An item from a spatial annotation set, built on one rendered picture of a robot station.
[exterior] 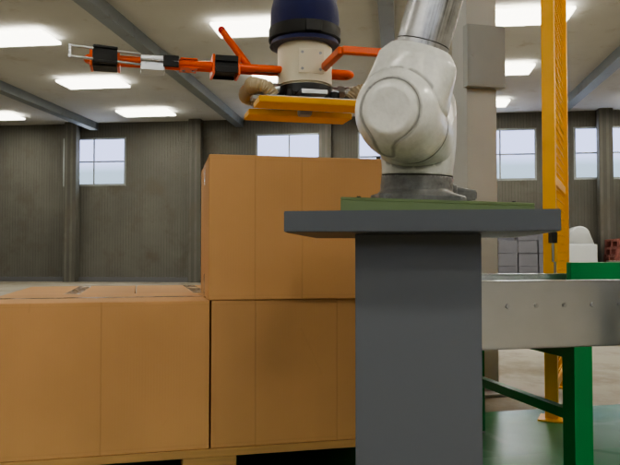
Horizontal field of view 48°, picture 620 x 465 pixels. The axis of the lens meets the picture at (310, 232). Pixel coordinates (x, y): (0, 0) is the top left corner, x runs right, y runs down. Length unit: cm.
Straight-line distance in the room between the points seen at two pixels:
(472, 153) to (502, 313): 155
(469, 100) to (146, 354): 215
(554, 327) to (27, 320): 143
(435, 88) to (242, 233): 83
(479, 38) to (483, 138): 48
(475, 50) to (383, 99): 228
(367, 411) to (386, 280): 27
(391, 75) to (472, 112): 225
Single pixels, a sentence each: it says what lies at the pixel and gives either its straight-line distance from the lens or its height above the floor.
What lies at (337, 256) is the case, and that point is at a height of 66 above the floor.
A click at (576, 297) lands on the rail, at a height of 55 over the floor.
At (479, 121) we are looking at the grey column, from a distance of 349.
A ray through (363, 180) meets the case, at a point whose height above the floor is 88.
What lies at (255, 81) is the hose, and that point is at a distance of 207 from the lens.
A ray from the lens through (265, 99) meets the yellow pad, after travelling 203.
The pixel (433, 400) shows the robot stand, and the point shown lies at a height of 38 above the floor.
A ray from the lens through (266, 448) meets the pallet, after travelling 200.
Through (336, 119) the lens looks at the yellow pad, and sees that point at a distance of 229.
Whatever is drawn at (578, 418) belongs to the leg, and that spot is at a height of 20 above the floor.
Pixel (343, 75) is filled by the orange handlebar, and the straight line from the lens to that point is 223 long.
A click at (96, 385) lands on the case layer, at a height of 33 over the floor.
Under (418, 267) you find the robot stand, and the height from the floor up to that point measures 64.
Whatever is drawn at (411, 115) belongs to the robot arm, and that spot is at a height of 91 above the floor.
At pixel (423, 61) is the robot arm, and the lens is 129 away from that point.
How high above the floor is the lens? 67
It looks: 2 degrees up
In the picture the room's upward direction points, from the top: straight up
